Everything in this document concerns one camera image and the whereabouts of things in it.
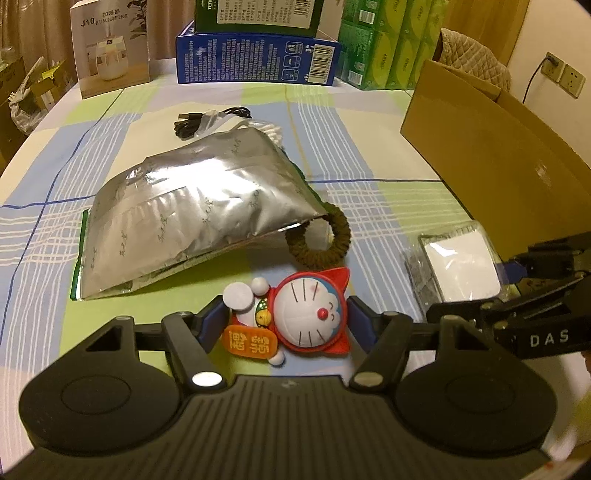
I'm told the blue carton box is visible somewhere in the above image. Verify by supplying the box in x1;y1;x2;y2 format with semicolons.
175;19;342;87

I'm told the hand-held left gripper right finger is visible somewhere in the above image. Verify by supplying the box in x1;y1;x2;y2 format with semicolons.
347;298;502;393

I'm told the black power cable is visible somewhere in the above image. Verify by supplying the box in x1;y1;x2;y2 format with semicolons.
522;54;557;104

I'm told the clear packet with white card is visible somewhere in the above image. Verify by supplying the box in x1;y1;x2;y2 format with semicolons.
402;220;504;319

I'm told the dark green carton box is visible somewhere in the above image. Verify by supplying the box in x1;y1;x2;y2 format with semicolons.
191;0;319;38

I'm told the pile of cardboard boxes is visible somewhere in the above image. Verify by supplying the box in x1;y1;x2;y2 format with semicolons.
0;46;75;158

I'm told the beige quilted cushion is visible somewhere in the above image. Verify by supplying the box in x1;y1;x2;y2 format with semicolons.
431;28;512;93

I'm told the brown cardboard box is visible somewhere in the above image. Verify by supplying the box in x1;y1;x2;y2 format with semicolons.
399;59;591;278

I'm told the cat figurine with red hood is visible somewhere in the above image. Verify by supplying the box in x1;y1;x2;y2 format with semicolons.
221;267;354;367

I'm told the white humidifier box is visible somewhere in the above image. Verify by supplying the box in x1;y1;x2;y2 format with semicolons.
70;0;152;100

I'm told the white wall socket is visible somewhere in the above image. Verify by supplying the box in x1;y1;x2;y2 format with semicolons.
541;52;565;80
560;65;586;99

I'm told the beige curtain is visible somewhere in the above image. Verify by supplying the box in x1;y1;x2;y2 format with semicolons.
0;0;195;70

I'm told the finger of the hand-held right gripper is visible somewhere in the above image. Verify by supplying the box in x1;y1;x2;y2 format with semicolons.
426;282;575;330
502;233;591;287

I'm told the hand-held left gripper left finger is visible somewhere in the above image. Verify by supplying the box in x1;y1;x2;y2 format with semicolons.
87;295;230;393

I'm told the brown hair tie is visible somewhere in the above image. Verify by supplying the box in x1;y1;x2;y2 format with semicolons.
284;203;352;271

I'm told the black usb cable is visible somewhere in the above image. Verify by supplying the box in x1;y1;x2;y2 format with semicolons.
173;107;252;140

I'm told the stack of green tissue packs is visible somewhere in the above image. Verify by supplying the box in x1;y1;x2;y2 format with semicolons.
337;0;451;90

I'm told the plaid bed sheet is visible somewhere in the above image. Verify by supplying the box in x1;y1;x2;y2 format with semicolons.
0;76;490;416

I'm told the silver foil bag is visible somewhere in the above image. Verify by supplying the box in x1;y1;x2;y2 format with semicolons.
74;128;331;301

